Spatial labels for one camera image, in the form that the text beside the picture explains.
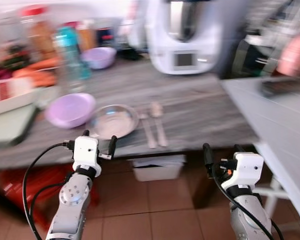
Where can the clear bottle with red cap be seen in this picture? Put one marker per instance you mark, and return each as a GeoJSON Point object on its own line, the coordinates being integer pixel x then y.
{"type": "Point", "coordinates": [39, 32]}

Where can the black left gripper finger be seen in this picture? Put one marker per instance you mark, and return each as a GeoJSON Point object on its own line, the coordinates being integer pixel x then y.
{"type": "Point", "coordinates": [112, 145]}
{"type": "Point", "coordinates": [85, 133]}

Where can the white table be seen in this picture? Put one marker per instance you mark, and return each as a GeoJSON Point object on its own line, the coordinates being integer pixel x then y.
{"type": "Point", "coordinates": [280, 125]}

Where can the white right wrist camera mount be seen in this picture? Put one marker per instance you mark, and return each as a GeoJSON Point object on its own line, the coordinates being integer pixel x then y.
{"type": "Point", "coordinates": [248, 170]}

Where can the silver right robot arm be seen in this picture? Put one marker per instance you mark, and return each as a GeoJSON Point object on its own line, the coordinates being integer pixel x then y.
{"type": "Point", "coordinates": [250, 215]}

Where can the white tray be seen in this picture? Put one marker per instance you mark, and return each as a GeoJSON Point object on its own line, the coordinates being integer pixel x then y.
{"type": "Point", "coordinates": [15, 97]}

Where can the white kitchen cooking machine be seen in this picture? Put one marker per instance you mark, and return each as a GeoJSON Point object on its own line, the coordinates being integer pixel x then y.
{"type": "Point", "coordinates": [185, 45]}

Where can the flat black object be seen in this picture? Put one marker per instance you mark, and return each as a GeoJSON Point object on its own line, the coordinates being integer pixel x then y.
{"type": "Point", "coordinates": [285, 86]}

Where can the red plastic stool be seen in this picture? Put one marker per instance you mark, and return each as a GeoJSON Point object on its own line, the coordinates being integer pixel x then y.
{"type": "Point", "coordinates": [20, 185]}

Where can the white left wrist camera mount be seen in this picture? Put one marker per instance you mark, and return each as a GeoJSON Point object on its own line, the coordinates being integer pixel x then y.
{"type": "Point", "coordinates": [86, 152]}

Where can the lavender blue plastic bowl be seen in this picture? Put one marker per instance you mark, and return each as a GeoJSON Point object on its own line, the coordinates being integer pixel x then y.
{"type": "Point", "coordinates": [99, 57]}

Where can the pink container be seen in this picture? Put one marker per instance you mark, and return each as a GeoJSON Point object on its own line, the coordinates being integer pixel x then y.
{"type": "Point", "coordinates": [296, 56]}

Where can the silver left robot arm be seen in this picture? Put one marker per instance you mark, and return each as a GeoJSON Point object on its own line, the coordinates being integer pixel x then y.
{"type": "Point", "coordinates": [70, 205]}

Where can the lilac plastic bowl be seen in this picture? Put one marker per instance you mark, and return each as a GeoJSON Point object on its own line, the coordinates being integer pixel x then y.
{"type": "Point", "coordinates": [70, 110]}

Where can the orange carrots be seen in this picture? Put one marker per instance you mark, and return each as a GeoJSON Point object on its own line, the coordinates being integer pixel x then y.
{"type": "Point", "coordinates": [37, 75]}

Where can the shiny steel plate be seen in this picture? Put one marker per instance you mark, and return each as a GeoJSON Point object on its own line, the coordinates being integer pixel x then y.
{"type": "Point", "coordinates": [114, 121]}

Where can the white plastic box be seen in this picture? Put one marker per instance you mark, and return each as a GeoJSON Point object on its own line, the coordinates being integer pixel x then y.
{"type": "Point", "coordinates": [157, 170]}

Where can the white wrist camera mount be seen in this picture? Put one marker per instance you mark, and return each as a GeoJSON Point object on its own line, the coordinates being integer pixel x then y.
{"type": "Point", "coordinates": [86, 152]}
{"type": "Point", "coordinates": [248, 170]}

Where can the green cutting board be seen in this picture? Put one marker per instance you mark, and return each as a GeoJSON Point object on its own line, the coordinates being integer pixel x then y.
{"type": "Point", "coordinates": [10, 125]}

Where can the steel fork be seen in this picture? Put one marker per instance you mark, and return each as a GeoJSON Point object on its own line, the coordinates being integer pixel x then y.
{"type": "Point", "coordinates": [148, 132]}

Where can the teal water bottle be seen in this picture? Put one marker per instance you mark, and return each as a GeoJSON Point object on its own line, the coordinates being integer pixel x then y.
{"type": "Point", "coordinates": [70, 55]}

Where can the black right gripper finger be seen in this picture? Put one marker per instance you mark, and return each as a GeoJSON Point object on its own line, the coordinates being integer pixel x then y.
{"type": "Point", "coordinates": [239, 148]}
{"type": "Point", "coordinates": [207, 154]}

